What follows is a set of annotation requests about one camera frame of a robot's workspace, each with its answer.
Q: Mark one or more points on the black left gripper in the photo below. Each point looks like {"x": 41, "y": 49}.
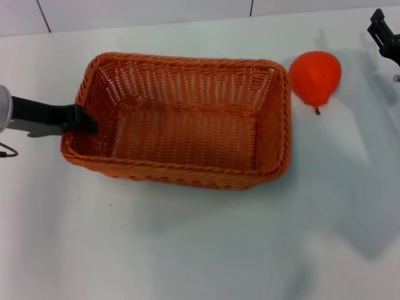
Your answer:
{"x": 40, "y": 111}

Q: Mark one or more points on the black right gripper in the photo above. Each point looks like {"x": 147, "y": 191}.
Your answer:
{"x": 392, "y": 50}

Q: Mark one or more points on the orange woven plastic basket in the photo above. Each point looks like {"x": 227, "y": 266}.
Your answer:
{"x": 187, "y": 134}

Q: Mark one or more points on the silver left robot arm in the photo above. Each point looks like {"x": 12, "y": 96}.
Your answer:
{"x": 3, "y": 107}

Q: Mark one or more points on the orange plastic pear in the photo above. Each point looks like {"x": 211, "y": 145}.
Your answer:
{"x": 314, "y": 79}

